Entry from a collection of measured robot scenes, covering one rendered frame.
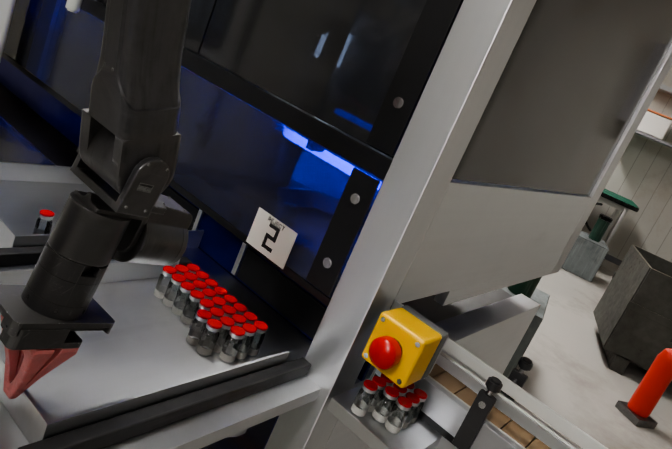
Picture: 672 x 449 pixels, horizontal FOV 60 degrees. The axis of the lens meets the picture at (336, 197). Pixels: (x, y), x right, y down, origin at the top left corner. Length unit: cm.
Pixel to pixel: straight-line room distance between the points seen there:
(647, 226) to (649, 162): 87
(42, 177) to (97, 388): 57
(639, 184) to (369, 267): 827
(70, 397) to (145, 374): 10
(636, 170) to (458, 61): 825
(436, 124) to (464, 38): 11
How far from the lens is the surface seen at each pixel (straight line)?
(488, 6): 75
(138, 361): 78
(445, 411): 89
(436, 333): 79
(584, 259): 699
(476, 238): 100
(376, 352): 75
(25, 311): 58
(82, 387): 72
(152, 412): 68
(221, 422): 73
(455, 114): 73
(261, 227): 90
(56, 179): 122
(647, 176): 897
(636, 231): 904
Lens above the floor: 132
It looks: 14 degrees down
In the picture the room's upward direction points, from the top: 23 degrees clockwise
